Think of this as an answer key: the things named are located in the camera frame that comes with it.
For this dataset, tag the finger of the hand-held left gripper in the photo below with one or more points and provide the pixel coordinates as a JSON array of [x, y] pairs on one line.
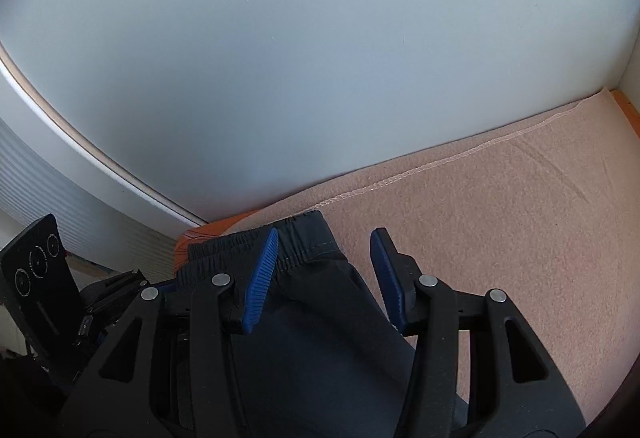
[[115, 288]]

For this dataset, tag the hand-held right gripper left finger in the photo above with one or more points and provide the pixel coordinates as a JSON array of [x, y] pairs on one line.
[[260, 283]]

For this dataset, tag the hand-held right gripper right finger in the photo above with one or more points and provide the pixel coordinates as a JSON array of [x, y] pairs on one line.
[[387, 278]]

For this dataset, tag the black pants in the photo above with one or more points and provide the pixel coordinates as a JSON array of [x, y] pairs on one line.
[[320, 333]]

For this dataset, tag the white ribbed panel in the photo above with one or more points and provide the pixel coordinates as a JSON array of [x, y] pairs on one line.
[[75, 208]]

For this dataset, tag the beige blanket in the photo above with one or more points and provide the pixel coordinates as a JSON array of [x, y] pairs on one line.
[[500, 228]]

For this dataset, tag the white board panel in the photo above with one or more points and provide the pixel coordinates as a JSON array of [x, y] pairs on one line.
[[300, 42]]

